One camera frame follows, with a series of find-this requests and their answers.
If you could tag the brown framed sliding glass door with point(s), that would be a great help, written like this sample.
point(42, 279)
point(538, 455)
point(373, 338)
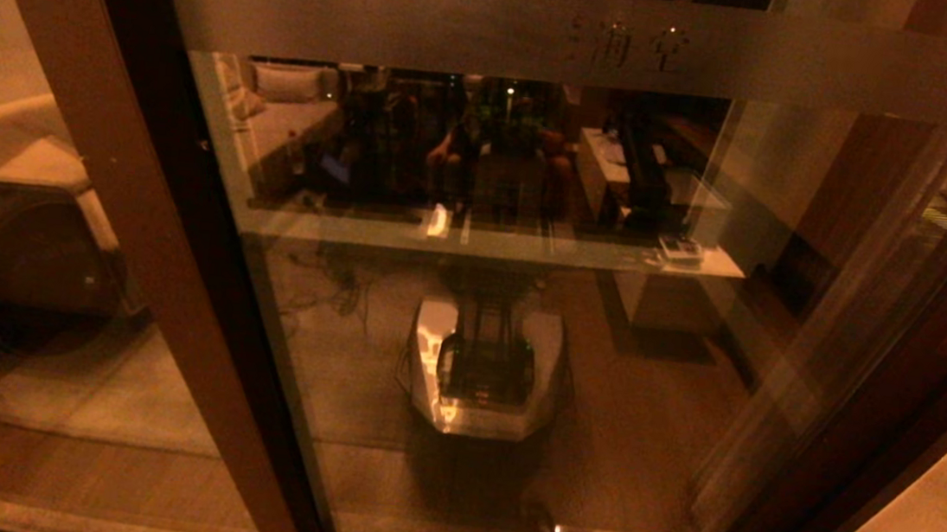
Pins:
point(461, 30)

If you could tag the dark brown door jamb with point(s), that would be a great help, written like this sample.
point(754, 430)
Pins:
point(841, 510)

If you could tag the fixed brown door frame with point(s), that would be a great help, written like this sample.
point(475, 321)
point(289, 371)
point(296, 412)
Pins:
point(138, 182)

